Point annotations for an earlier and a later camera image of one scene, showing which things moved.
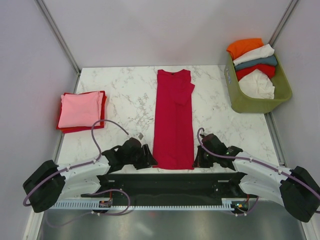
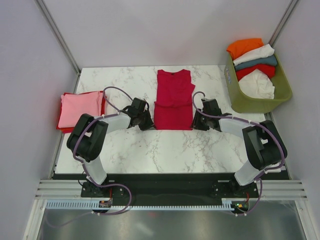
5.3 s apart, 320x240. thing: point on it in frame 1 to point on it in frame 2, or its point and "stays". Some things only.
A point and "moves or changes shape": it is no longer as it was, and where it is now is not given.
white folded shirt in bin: x=267 y=50 stays
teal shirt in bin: x=271 y=60 stays
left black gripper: x=149 y=158 to x=149 y=123
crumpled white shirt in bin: x=257 y=84 stays
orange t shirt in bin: x=239 y=46 stays
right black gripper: x=198 y=161 to x=196 y=124
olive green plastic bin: x=243 y=103 stays
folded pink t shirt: x=80 y=110 stays
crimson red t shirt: x=173 y=141 moves or changes shape
